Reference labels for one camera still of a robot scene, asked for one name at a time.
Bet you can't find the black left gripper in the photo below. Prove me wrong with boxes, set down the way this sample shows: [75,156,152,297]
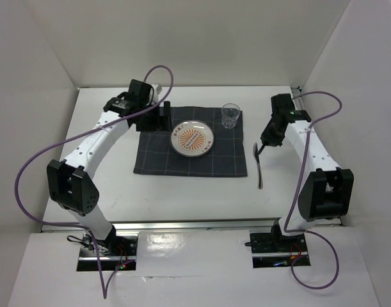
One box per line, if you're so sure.
[136,100,173,132]

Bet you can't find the orange sunburst patterned plate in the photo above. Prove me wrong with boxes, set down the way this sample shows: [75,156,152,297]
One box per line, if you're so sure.
[170,120,214,157]

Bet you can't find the dark checked cloth placemat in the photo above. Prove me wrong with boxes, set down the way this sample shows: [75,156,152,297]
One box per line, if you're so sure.
[133,106,248,178]

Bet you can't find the clear drinking glass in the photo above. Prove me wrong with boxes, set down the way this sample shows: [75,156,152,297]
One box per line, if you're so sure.
[221,103,241,129]

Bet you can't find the green handled gold fork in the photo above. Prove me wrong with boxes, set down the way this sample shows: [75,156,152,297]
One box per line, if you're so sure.
[257,143,266,156]

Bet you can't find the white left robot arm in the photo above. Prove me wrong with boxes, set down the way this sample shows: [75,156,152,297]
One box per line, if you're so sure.
[47,79,171,255]

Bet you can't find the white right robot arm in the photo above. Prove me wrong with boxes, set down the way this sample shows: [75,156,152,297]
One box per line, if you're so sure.
[253,93,354,251]

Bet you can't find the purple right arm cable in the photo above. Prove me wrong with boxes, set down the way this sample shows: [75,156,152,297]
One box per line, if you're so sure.
[282,91,343,290]

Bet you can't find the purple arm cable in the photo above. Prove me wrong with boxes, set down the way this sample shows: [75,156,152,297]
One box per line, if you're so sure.
[14,65,174,299]
[282,91,343,290]

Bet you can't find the striped handled knife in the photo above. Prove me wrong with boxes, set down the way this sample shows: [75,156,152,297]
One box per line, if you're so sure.
[253,143,264,189]

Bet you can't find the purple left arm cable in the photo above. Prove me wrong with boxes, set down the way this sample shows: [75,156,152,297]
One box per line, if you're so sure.
[14,65,174,299]

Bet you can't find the aluminium front rail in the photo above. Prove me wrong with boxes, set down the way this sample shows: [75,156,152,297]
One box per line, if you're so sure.
[40,217,342,233]

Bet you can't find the aluminium rail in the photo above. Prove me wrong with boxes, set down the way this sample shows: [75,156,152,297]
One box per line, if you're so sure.
[284,99,344,232]
[40,217,342,233]

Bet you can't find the aluminium right side rail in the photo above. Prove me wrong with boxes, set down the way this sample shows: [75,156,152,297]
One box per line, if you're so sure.
[284,99,344,232]

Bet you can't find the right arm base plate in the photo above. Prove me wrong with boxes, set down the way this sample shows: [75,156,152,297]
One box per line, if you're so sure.
[244,233,311,269]

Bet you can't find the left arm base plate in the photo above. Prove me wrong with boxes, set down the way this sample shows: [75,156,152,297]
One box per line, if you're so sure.
[67,233,138,272]

